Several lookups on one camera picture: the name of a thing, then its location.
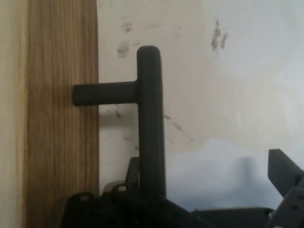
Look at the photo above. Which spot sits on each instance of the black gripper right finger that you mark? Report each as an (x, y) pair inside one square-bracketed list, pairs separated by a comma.
[(289, 180)]

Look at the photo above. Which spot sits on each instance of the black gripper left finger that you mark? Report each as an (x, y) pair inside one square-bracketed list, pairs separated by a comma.
[(107, 213)]

